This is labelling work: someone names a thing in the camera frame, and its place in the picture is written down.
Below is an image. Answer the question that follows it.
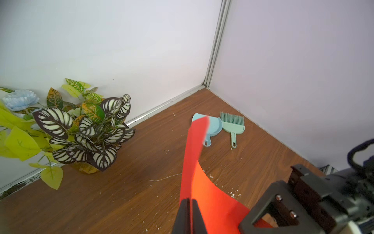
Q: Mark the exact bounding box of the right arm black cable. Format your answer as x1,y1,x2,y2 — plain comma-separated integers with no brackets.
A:
347,138,374,173

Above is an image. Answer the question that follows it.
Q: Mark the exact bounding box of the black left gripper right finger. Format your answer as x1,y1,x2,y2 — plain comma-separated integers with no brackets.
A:
191,199,207,234

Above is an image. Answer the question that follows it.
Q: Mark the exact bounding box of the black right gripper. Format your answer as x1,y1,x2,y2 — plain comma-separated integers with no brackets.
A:
239,164,374,234

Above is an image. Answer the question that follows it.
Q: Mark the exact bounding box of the light blue dustpan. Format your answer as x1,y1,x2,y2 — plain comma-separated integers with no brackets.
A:
192,113,223,147

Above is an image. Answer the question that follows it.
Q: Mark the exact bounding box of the green hand brush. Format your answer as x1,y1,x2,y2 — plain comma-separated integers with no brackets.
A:
220,112,245,149

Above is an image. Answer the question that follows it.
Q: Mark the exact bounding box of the red square paper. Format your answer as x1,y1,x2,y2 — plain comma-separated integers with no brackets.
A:
179,116,271,234

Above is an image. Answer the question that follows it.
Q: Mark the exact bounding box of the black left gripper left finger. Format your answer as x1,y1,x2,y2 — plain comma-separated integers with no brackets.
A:
172,199,191,234

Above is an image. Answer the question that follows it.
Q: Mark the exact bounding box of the artificial plant in amber vase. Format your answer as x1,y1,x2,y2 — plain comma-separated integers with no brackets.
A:
1,79,135,190

